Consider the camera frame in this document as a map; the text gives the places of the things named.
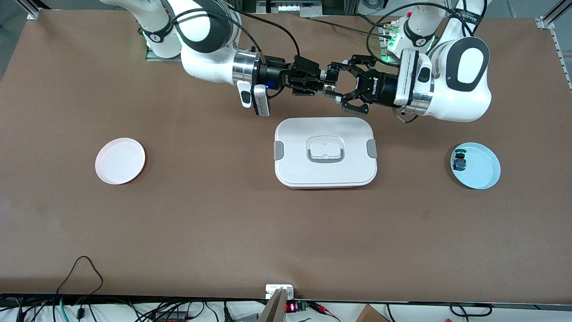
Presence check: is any orange push button switch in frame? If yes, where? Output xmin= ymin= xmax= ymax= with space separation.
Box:
xmin=323 ymin=65 xmax=342 ymax=97

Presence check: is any white power strip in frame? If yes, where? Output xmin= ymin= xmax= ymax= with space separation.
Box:
xmin=276 ymin=4 xmax=314 ymax=14

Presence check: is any white lunch box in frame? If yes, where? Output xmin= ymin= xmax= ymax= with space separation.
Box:
xmin=273 ymin=117 xmax=378 ymax=189

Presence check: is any light blue round plate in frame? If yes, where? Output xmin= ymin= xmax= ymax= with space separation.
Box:
xmin=450 ymin=142 xmax=501 ymax=190

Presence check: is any pink round plate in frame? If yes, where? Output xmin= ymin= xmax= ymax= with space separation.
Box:
xmin=95 ymin=138 xmax=146 ymax=185

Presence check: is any small white mounting block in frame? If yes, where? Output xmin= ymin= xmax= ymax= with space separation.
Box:
xmin=265 ymin=284 xmax=294 ymax=299

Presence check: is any red clip lead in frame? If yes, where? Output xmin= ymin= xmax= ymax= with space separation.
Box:
xmin=308 ymin=302 xmax=342 ymax=322

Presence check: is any brown cardboard box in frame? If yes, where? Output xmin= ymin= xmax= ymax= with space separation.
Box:
xmin=355 ymin=304 xmax=389 ymax=322

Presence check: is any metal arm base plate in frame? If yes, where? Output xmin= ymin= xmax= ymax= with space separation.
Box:
xmin=380 ymin=22 xmax=403 ymax=66
xmin=145 ymin=44 xmax=184 ymax=62

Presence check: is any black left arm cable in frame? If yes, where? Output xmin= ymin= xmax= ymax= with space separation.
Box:
xmin=366 ymin=2 xmax=482 ymax=68

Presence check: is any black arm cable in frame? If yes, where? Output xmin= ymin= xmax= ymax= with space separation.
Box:
xmin=366 ymin=2 xmax=482 ymax=68
xmin=172 ymin=4 xmax=301 ymax=59

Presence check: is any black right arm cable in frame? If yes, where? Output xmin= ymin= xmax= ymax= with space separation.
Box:
xmin=172 ymin=4 xmax=301 ymax=59

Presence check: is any black base power cable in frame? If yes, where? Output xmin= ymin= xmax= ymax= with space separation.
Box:
xmin=306 ymin=13 xmax=396 ymax=38

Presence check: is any aluminium frame post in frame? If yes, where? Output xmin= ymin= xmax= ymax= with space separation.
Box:
xmin=17 ymin=0 xmax=45 ymax=21
xmin=535 ymin=0 xmax=572 ymax=90

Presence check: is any aluminium camera mast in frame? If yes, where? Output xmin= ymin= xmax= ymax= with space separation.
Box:
xmin=258 ymin=288 xmax=287 ymax=322

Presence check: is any black looped cable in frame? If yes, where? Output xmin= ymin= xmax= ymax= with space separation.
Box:
xmin=449 ymin=303 xmax=493 ymax=318

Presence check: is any thin black table cable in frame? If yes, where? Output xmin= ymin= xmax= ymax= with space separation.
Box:
xmin=56 ymin=256 xmax=104 ymax=299

